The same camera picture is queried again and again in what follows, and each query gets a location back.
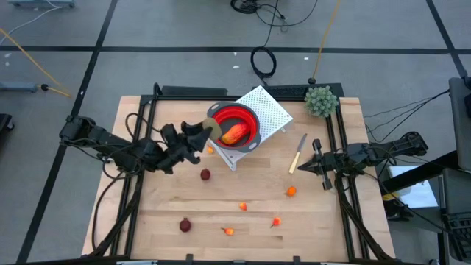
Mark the small yellow-orange fruit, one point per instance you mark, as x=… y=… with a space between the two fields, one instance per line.
x=210 y=149

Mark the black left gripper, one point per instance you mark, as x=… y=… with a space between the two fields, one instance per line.
x=176 y=151

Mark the dark red fruit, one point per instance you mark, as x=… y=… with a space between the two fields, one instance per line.
x=205 y=174
x=185 y=225

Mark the grey-blue stand foot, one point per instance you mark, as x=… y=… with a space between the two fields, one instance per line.
x=42 y=3
x=18 y=87

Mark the red-orange fruit with stem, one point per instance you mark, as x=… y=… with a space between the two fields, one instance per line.
x=276 y=221

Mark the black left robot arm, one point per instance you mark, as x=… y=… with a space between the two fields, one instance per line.
x=110 y=141

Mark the black table edge bracket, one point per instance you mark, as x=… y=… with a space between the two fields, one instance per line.
x=189 y=257
x=296 y=259

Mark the dark grey monitor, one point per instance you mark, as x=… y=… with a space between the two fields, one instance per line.
x=458 y=191

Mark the orange fruit with stem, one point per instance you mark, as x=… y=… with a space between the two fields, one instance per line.
x=229 y=231

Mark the round orange fruit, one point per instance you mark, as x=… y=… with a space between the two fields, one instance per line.
x=291 y=191

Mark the white perforated metal shelf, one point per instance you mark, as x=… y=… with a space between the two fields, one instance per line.
x=272 y=110

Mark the red collapsible bowl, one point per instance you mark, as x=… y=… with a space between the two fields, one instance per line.
x=254 y=125

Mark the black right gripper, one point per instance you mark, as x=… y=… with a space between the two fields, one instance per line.
x=331 y=162

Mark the black plug on yellow lead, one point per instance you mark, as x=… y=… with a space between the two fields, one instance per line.
x=45 y=87

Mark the small peach fruit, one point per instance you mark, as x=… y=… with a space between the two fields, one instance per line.
x=243 y=206

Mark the grey cabinet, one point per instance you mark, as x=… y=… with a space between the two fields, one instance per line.
x=461 y=121

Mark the black aluminium frame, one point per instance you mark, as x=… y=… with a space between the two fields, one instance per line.
x=184 y=98

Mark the small yellow object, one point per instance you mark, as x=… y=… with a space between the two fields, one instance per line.
x=390 y=197

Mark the black textured panel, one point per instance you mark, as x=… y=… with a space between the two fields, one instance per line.
x=290 y=90

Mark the black floor object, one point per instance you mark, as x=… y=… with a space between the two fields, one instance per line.
x=4 y=123

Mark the black diagonal bar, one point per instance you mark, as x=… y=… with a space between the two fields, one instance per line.
x=434 y=165

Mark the light grey bar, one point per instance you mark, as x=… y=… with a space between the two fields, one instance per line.
x=136 y=263

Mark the black keyboard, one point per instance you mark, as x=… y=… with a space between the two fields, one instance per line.
x=460 y=235

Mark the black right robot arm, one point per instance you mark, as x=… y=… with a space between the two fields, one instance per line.
x=382 y=152

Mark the brown kiwi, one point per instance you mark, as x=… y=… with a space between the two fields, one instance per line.
x=215 y=129

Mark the red yellow mango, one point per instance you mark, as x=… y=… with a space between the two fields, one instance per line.
x=234 y=133

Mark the white board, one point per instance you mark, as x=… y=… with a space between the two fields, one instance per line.
x=419 y=195

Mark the green artificial plant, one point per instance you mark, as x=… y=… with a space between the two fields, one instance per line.
x=321 y=102

